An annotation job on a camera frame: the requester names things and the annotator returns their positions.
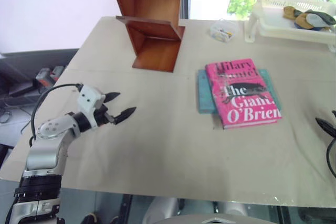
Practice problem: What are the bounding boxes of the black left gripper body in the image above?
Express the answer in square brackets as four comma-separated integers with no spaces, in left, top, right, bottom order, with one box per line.
[93,102,117,127]

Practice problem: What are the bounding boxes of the mustard yellow sock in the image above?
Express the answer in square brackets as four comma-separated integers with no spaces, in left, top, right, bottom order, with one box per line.
[282,5,309,26]

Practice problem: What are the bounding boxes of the black shoe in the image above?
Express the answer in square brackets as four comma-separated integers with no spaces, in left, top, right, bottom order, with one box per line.
[83,213,98,224]

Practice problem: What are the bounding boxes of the dark grey side bench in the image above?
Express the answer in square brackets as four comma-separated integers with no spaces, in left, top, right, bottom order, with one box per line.
[0,48,80,109]

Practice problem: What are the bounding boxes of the clear plastic container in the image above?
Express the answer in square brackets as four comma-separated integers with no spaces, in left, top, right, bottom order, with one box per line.
[209,18,240,43]

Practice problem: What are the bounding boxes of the light grey sock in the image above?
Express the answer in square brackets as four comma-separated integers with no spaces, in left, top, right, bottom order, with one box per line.
[305,13,331,28]

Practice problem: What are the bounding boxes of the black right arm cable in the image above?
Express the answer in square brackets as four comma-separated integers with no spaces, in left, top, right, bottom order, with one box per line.
[325,136,336,179]

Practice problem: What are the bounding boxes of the orange grey battery pack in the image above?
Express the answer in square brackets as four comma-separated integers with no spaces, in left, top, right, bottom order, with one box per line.
[50,65,66,82]
[35,67,54,89]

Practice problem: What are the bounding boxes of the pink hardcover book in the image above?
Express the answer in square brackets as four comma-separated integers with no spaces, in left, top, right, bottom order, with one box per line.
[205,58,282,130]

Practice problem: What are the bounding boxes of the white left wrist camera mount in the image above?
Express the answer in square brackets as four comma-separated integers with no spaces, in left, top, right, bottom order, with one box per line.
[77,84,105,128]

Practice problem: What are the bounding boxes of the brown wooden bookshelf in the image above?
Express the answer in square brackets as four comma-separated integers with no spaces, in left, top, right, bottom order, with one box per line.
[107,0,191,73]

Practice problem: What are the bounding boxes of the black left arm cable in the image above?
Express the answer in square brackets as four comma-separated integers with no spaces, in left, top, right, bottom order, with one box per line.
[28,83,82,147]

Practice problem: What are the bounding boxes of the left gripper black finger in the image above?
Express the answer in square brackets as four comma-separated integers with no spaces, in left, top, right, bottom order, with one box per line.
[103,92,122,103]
[112,106,138,125]

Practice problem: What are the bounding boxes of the teal book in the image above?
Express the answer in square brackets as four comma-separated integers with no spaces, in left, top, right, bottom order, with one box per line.
[196,68,283,115]

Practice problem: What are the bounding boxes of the beige table cover sheet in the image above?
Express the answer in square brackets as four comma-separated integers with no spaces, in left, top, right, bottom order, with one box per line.
[0,16,336,208]

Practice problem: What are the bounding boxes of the white plastic tray rack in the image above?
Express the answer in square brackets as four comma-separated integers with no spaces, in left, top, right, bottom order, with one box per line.
[244,0,336,52]

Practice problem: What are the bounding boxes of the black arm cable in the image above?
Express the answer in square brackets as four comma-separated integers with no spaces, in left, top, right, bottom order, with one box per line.
[28,83,82,147]
[325,136,336,179]

